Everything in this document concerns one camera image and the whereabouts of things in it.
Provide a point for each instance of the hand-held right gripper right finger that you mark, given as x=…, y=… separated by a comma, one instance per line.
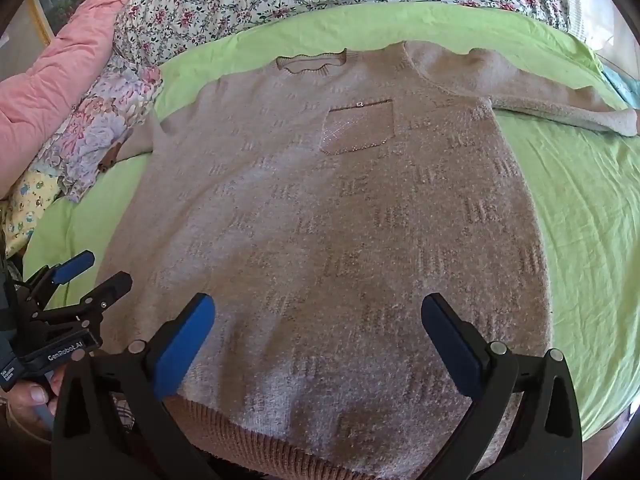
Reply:
x=452, y=345

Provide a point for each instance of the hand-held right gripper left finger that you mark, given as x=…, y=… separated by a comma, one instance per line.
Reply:
x=185, y=345

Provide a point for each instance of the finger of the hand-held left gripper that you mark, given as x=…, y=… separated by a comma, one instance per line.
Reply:
x=107, y=291
x=75, y=265

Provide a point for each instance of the beige knitted sweater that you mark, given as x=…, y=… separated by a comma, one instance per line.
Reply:
x=325, y=240

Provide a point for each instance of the person's left hand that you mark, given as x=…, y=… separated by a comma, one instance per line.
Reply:
x=34, y=394

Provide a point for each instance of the yellow printed cloth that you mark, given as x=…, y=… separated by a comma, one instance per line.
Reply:
x=27, y=200

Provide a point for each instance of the plaid cloth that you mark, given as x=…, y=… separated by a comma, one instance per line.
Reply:
x=122, y=412

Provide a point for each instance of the pastel floral cloth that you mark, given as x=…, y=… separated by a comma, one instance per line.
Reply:
x=100, y=120

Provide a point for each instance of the green bed sheet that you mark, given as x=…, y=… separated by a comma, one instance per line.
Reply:
x=575, y=210

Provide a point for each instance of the pink quilted blanket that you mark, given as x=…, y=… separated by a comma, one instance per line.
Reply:
x=60, y=65

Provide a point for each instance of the light blue cloth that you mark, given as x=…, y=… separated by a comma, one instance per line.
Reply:
x=620, y=82

